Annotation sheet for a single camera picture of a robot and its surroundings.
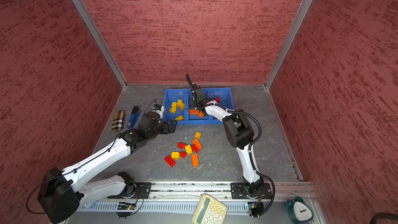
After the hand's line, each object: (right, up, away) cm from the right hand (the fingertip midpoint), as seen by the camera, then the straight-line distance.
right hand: (194, 102), depth 101 cm
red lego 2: (+1, -26, -15) cm, 30 cm away
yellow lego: (-14, -2, +2) cm, 14 cm away
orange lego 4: (+2, -24, -11) cm, 27 cm away
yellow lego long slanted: (-9, -10, -2) cm, 14 cm away
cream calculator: (+9, -47, -34) cm, 59 cm away
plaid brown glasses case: (-48, -12, -6) cm, 50 cm away
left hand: (-13, -11, -19) cm, 26 cm away
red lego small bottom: (-5, -29, -17) cm, 34 cm away
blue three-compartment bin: (-16, +6, +11) cm, 20 cm away
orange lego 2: (+4, -8, -1) cm, 9 cm away
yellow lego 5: (-3, -26, -16) cm, 31 cm away
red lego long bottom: (-12, -32, -19) cm, 39 cm away
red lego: (-7, -25, -14) cm, 29 cm away
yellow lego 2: (-15, -4, +2) cm, 15 cm away
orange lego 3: (-1, -6, +2) cm, 7 cm away
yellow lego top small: (-11, +1, +6) cm, 12 cm away
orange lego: (+1, -31, -18) cm, 36 cm away
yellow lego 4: (-10, -29, -18) cm, 35 cm away
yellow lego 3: (-9, -2, +2) cm, 9 cm away
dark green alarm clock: (+48, -47, -35) cm, 76 cm away
